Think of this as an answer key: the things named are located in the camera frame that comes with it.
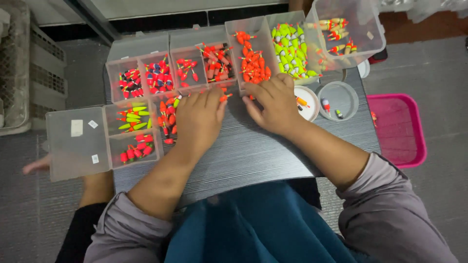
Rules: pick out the person's left hand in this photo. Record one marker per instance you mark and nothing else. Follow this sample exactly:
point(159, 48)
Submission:
point(199, 117)

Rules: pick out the person's right hand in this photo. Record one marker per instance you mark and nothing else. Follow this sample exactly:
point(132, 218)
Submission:
point(279, 106)

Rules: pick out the person's left fingers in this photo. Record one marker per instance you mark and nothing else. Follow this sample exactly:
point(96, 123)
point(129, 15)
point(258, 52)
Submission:
point(204, 95)

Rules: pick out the single orange fishing float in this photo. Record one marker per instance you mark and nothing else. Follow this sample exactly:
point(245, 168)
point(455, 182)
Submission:
point(226, 97)

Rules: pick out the group of small red floats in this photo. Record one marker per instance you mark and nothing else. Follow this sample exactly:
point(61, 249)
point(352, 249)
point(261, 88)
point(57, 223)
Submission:
point(186, 71)

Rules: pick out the group of orange stick floats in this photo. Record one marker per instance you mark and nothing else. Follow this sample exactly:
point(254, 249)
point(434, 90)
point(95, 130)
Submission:
point(217, 62)

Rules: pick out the loose pile of orange floats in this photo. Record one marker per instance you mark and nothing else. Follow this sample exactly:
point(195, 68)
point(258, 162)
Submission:
point(169, 117)

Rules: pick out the clear two-compartment plastic box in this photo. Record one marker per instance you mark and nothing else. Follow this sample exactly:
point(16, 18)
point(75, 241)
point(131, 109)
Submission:
point(190, 54)
point(140, 78)

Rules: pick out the group of red-blue floats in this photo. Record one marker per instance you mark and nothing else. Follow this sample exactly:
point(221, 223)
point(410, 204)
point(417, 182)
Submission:
point(160, 76)

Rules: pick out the heap of orange oval floats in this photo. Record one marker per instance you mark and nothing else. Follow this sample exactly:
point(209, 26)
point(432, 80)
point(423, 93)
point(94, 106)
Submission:
point(254, 64)

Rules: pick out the group of slim yellow floats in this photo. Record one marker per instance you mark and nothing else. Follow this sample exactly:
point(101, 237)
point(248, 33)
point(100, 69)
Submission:
point(134, 118)

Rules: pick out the group of black-red floats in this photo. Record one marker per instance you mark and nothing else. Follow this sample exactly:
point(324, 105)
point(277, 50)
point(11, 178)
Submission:
point(131, 84)

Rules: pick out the tall clear divided plastic box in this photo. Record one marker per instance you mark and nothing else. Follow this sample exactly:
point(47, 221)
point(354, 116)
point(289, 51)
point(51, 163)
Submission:
point(256, 25)

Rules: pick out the group of pink stubby floats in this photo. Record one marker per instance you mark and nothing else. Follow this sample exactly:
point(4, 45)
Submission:
point(137, 149)

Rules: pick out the orange-yellow float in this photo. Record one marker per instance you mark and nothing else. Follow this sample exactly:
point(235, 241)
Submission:
point(302, 102)

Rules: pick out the heap of yellow-green floats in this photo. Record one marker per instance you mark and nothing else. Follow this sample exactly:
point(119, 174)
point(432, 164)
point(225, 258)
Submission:
point(292, 51)

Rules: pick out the white round lid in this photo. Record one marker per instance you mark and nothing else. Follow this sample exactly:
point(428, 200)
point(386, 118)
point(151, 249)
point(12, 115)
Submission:
point(310, 109)

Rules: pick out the red-white float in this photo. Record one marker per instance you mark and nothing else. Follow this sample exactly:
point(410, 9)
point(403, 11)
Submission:
point(326, 105)

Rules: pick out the clear box with labelled lid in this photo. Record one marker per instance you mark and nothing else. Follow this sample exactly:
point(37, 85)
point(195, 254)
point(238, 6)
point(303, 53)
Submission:
point(78, 142)

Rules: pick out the green-black float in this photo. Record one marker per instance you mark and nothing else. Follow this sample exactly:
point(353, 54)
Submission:
point(339, 114)

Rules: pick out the clear round dish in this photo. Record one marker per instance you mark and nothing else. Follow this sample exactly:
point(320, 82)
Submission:
point(343, 98)

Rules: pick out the blue cloth garment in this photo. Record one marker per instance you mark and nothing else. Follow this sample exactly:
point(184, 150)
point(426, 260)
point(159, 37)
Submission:
point(256, 226)

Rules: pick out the group of tan wooden floats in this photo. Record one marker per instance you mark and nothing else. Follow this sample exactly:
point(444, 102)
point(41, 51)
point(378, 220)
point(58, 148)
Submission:
point(338, 36)

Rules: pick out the person's left leg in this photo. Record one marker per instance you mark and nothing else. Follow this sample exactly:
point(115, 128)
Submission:
point(91, 190)

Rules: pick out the white round container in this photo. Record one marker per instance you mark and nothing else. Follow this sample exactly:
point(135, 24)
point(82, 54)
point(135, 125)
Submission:
point(364, 69)

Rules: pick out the grey plastic crate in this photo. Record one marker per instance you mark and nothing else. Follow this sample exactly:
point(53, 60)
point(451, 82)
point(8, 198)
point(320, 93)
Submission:
point(40, 73)

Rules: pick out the large clear plastic tub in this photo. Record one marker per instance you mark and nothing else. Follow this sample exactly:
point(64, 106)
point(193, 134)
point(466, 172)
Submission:
point(362, 33)

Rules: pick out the small red float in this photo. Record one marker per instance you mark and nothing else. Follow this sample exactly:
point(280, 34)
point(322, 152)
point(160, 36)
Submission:
point(374, 118)

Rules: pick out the pink plastic tray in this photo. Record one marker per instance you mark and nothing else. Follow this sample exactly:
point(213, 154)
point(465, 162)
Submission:
point(398, 128)

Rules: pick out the grey long-sleeved shirt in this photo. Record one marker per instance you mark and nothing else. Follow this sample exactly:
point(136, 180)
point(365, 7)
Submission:
point(384, 219)

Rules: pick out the clear plastic bags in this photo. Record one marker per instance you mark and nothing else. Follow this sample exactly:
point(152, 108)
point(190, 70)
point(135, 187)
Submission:
point(427, 9)

